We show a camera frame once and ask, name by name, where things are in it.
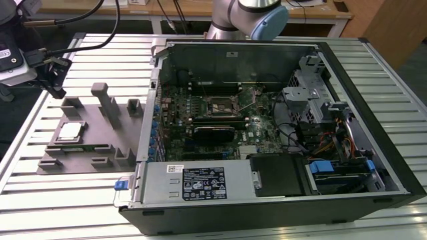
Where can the silver CPU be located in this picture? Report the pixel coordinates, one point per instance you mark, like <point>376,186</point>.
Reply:
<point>71,131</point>

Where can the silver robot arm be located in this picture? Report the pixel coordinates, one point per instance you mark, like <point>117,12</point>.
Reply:
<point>227,15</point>

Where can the grey stand foot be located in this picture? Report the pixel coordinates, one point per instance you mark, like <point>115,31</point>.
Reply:
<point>5,93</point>

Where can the grey parts rack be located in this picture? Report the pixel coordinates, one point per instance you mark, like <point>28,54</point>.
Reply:
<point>100,136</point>

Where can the green RAM stick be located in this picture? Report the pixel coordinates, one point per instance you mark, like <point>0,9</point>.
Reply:
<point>87,148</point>

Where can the blue slot retainer clip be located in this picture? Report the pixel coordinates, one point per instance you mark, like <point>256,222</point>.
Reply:
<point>151,151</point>
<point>155,108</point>
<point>153,124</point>
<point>152,132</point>
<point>152,142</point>

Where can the small white box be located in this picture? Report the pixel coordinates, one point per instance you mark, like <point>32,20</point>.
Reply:
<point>137,2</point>

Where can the black RAM slot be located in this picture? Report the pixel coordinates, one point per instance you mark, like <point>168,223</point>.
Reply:
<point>240,123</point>
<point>216,92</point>
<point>242,126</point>
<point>240,117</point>
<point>240,120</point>
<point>216,84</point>
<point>216,87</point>

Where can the blue power supply latch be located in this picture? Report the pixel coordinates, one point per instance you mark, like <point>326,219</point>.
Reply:
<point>120,185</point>

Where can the silver power supply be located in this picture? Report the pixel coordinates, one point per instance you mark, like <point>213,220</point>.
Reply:
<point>156,182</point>

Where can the black graphics card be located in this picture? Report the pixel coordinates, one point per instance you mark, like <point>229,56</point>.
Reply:
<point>213,136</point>

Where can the silver chipset heatsink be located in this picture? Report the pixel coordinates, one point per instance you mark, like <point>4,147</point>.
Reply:
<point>250,150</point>

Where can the green motherboard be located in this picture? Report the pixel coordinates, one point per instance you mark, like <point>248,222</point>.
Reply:
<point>267,140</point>

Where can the metal drive cage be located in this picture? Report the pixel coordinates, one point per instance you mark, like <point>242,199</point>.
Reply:
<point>295,96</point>

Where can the black plastic drive shroud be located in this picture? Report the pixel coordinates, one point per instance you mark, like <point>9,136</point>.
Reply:
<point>278,175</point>

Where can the black PC case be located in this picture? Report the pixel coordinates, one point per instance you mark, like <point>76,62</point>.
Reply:
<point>233,220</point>

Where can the hard disk in blue carrier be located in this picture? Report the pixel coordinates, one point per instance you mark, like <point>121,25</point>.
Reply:
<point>320,167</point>

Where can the black phone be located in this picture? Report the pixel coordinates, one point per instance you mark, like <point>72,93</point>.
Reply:
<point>340,6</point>

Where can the blue drive bay clip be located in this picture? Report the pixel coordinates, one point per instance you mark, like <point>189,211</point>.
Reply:
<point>368,166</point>

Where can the wooden cabinet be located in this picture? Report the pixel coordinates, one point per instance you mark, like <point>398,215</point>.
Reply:
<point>394,25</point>

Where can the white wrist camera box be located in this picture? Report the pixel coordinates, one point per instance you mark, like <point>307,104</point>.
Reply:
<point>17,75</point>

